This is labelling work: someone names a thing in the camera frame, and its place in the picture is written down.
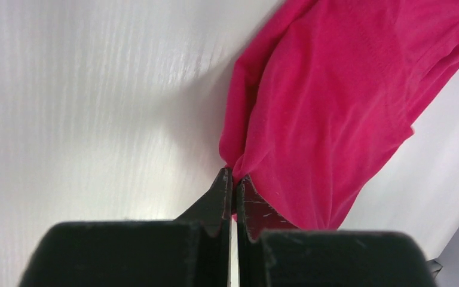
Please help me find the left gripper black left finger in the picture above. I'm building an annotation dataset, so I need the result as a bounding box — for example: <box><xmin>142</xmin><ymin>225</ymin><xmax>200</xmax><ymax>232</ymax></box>
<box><xmin>20</xmin><ymin>168</ymin><xmax>232</xmax><ymax>286</ymax></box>

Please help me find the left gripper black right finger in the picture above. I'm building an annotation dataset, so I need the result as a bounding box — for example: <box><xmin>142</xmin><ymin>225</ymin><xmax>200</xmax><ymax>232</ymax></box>
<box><xmin>235</xmin><ymin>176</ymin><xmax>436</xmax><ymax>286</ymax></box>

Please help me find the red t shirt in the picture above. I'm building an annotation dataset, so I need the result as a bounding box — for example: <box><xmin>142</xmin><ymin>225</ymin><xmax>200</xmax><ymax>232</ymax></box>
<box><xmin>219</xmin><ymin>1</ymin><xmax>459</xmax><ymax>230</ymax></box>

